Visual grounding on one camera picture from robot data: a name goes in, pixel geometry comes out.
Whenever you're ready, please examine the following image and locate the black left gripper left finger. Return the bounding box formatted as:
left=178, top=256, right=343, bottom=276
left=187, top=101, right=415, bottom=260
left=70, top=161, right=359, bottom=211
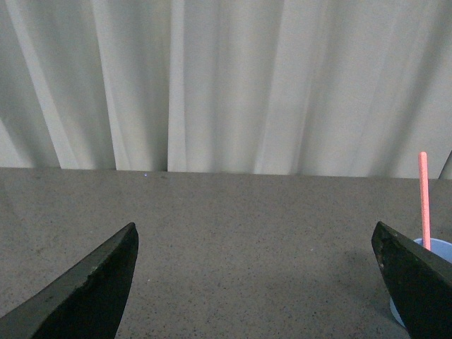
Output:
left=1, top=222, right=138, bottom=338

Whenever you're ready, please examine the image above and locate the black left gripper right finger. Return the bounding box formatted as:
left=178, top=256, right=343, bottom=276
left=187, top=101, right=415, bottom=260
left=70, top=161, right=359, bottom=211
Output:
left=371, top=222, right=451, bottom=338

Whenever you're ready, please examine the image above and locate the blue plastic cup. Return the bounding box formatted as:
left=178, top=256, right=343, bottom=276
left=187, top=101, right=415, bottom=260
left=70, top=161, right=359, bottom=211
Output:
left=389, top=238, right=452, bottom=328

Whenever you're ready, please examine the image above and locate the pink chopstick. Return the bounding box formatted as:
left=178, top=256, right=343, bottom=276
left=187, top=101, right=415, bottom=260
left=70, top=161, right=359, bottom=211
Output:
left=418, top=151, right=431, bottom=250

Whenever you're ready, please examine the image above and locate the white curtain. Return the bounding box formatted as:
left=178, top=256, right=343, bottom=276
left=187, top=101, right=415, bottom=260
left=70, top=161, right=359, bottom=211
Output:
left=1, top=1, right=451, bottom=179

